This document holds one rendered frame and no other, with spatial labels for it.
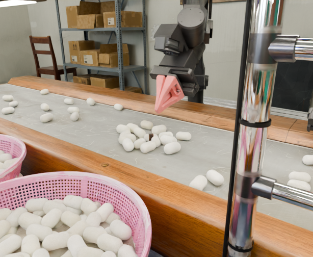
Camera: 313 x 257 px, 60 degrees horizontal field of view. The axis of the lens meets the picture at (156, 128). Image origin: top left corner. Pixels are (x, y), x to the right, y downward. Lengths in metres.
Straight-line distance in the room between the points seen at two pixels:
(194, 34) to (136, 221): 0.40
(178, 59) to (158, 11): 2.64
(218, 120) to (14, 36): 4.85
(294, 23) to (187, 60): 2.04
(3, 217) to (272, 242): 0.34
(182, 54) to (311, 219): 0.40
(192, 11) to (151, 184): 0.38
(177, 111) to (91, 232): 0.48
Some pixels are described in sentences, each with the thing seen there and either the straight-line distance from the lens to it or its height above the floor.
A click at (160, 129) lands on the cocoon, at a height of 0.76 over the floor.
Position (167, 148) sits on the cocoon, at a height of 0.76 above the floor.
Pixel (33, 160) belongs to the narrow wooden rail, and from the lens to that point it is 0.60.
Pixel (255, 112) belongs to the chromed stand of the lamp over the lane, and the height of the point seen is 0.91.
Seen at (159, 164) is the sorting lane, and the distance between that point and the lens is 0.50.
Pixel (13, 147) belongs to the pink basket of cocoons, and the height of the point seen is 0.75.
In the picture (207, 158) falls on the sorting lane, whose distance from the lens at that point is 0.53.
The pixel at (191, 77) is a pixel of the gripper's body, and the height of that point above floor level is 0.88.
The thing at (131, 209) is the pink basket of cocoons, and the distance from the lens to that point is 0.38.
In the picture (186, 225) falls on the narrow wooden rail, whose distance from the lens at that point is 0.36.
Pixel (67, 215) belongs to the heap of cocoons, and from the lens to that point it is 0.40.
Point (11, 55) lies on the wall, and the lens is 5.32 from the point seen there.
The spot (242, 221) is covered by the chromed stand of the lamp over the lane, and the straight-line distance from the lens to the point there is 0.28.
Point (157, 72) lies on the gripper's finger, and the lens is 0.61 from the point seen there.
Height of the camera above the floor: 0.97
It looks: 20 degrees down
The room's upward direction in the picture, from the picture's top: 1 degrees counter-clockwise
